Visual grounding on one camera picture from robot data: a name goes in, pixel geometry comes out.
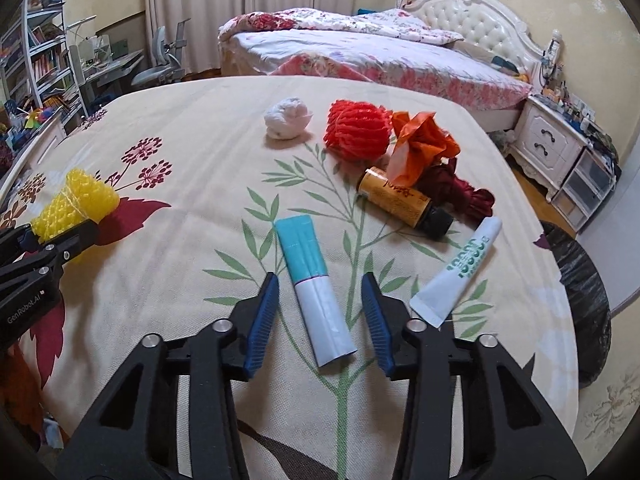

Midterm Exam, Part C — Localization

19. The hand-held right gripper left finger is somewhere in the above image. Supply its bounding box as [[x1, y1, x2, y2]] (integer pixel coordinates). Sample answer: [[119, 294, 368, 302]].
[[57, 271, 280, 480]]

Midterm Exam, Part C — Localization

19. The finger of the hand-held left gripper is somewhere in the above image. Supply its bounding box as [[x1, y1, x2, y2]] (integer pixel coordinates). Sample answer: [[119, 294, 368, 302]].
[[0, 219, 100, 293], [0, 226, 38, 261]]

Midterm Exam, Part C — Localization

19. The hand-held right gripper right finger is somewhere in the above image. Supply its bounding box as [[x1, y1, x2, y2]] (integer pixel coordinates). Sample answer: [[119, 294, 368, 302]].
[[361, 271, 587, 480]]

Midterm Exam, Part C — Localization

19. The yellow foam fruit net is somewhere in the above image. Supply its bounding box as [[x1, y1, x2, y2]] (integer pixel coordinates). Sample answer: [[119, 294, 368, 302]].
[[30, 169, 121, 242]]

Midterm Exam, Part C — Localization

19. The teal and white tube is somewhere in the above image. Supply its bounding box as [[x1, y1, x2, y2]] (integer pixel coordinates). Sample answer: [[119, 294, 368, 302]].
[[275, 215, 357, 368]]

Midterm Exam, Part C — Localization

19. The white tube with green print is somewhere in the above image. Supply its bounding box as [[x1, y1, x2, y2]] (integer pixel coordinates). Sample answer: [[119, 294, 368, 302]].
[[409, 216, 502, 328]]

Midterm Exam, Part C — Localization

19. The amber bottle with black cap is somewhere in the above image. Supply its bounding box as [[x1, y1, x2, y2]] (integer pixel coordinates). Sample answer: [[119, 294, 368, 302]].
[[356, 167, 453, 238]]

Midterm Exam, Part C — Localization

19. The dark red cloth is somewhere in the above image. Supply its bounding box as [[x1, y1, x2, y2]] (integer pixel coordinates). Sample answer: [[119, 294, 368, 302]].
[[417, 157, 496, 223]]

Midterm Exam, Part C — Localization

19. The orange plastic bag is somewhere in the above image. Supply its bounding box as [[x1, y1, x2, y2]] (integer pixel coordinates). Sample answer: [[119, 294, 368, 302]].
[[385, 110, 461, 187]]

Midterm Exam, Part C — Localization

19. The red foam fruit net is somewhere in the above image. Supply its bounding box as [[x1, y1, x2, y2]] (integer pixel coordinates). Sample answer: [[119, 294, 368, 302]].
[[324, 100, 392, 162]]

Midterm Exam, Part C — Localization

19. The bin with black bag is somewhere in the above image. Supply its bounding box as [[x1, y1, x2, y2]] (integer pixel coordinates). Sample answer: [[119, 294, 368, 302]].
[[540, 220, 613, 391]]

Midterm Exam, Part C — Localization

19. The white tissue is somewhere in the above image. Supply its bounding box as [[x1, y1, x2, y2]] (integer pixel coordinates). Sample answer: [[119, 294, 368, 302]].
[[263, 96, 313, 140]]

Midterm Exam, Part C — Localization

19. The floral printed tablecloth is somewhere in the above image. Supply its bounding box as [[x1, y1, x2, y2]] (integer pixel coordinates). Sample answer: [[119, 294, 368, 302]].
[[0, 75, 581, 480]]

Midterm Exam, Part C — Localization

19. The bookshelf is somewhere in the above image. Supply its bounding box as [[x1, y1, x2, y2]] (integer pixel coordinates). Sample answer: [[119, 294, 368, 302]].
[[0, 0, 83, 161]]

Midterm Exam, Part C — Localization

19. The study desk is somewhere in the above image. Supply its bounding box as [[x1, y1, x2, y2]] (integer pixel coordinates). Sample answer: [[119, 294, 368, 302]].
[[67, 15, 146, 111]]

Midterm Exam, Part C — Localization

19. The grey desk chair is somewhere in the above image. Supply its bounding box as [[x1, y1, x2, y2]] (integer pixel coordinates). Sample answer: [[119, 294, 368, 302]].
[[132, 19, 193, 86]]

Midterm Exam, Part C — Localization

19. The white nightstand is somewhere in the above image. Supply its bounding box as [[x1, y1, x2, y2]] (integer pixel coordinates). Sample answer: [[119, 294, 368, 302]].
[[507, 95, 588, 201]]

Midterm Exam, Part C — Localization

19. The clear plastic drawer unit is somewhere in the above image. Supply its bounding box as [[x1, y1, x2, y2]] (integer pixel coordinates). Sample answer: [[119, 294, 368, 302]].
[[550, 147, 618, 231]]

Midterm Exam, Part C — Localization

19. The white bed with tufted headboard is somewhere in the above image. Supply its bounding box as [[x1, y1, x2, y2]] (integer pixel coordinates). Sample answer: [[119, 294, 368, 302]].
[[217, 0, 548, 128]]

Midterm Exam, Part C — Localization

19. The beige curtain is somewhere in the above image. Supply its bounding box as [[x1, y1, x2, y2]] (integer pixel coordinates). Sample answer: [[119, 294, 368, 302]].
[[145, 0, 358, 73]]

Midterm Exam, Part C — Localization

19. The pile of small nightstand items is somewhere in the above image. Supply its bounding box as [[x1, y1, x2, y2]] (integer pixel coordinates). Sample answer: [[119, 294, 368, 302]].
[[530, 75, 621, 156]]

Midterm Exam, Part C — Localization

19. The floral quilt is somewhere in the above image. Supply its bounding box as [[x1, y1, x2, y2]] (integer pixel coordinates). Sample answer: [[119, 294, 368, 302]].
[[218, 7, 463, 48]]

